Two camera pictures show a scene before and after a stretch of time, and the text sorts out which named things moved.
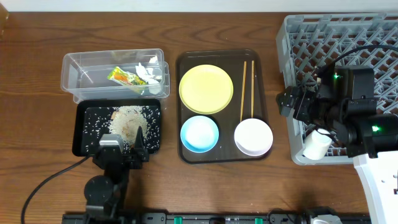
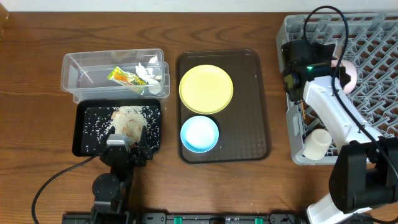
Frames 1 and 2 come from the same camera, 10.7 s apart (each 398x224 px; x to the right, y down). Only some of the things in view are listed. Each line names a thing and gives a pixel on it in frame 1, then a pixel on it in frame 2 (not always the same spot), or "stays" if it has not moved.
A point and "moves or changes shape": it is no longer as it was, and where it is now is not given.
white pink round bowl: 253,137 moves or changes shape
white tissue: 148,76 stays
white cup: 317,143 stays
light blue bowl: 199,134 stays
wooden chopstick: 244,81 moves or changes shape
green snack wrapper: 125,78 stays
